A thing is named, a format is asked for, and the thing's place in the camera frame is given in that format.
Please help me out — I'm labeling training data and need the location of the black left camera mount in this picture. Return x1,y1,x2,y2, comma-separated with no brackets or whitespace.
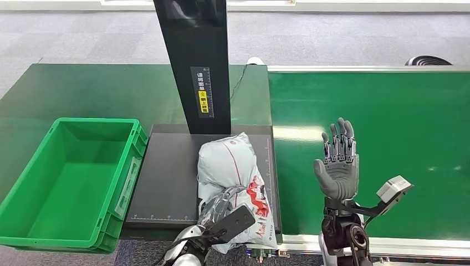
203,204,257,245

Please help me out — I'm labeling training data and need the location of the white plastic mail package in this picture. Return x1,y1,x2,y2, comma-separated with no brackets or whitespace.
197,132,279,255

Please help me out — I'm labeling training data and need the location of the black scanner platform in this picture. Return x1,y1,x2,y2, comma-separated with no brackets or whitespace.
125,124,283,234

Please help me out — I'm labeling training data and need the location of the thin black cable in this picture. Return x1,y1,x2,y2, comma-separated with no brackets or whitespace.
230,65,249,100

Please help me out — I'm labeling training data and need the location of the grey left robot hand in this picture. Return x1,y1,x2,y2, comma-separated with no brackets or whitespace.
200,185,247,228

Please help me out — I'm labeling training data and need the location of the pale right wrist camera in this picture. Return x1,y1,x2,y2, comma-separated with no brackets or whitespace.
376,175,414,204

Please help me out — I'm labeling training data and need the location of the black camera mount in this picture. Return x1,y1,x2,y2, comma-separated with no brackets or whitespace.
325,198,408,228
203,204,257,245

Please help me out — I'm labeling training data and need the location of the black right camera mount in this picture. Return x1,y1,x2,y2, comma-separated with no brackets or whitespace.
325,198,408,228

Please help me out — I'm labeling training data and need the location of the black coiled hose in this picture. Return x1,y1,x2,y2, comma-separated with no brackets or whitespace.
405,55,453,67

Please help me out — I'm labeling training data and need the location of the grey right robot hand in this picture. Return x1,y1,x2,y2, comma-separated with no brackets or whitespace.
314,117,360,202

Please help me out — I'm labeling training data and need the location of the green plastic crate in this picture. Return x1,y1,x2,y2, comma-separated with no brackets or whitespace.
0,117,149,255

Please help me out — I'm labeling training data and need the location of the green conveyor belt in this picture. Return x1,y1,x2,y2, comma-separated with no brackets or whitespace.
267,71,470,241

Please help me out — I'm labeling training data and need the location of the black scanner column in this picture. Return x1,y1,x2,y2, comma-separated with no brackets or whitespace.
153,0,232,135

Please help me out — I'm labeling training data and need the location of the metal bracket under conveyor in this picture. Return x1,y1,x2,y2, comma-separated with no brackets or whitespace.
247,249,291,264

